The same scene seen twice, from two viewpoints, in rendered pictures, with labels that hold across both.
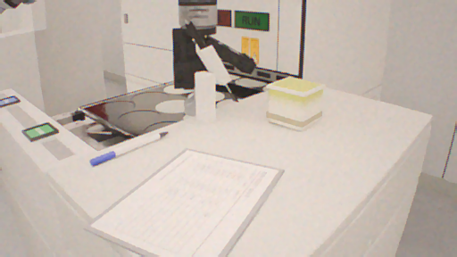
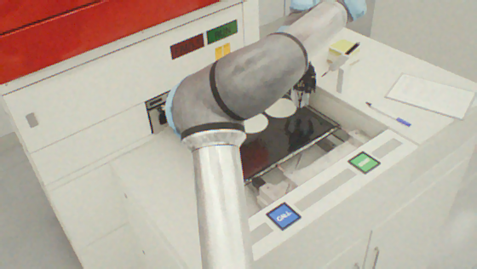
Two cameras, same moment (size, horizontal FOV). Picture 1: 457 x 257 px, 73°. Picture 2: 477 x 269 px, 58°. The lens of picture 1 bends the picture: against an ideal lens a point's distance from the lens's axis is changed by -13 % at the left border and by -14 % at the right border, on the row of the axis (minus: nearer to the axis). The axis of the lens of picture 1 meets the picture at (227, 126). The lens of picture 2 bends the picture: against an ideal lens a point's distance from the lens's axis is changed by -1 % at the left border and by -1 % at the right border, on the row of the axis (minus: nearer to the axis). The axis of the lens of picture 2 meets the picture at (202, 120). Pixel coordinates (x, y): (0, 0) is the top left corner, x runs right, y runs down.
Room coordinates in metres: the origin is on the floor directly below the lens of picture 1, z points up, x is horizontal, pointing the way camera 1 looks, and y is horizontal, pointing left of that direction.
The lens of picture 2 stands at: (0.67, 1.14, 1.73)
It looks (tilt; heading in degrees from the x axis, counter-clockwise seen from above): 38 degrees down; 288
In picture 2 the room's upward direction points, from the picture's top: 7 degrees counter-clockwise
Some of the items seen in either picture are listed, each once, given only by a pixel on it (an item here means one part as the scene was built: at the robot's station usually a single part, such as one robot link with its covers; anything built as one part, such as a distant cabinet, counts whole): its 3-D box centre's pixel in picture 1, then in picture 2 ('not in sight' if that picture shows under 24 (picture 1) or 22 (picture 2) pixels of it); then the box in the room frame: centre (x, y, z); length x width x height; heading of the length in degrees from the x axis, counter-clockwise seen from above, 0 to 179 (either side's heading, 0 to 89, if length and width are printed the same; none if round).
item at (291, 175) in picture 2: (68, 132); (298, 182); (0.68, 0.35, 0.89); 0.08 x 0.03 x 0.03; 137
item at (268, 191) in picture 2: (55, 122); (274, 197); (0.74, 0.41, 0.89); 0.08 x 0.03 x 0.03; 137
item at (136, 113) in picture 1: (175, 107); (251, 123); (0.84, 0.13, 0.90); 0.34 x 0.34 x 0.01; 47
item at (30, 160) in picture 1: (28, 146); (324, 208); (0.62, 0.43, 0.89); 0.55 x 0.09 x 0.14; 47
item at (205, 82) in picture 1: (211, 81); (340, 69); (0.59, 0.03, 1.03); 0.06 x 0.04 x 0.13; 137
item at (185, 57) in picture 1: (195, 57); (301, 69); (0.70, 0.06, 1.05); 0.09 x 0.08 x 0.12; 97
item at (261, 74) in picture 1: (228, 67); (205, 78); (1.01, -0.01, 0.96); 0.44 x 0.01 x 0.02; 47
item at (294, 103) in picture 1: (295, 103); (343, 54); (0.57, -0.12, 1.00); 0.07 x 0.07 x 0.07; 49
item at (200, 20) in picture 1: (197, 16); not in sight; (0.69, 0.06, 1.13); 0.08 x 0.08 x 0.05
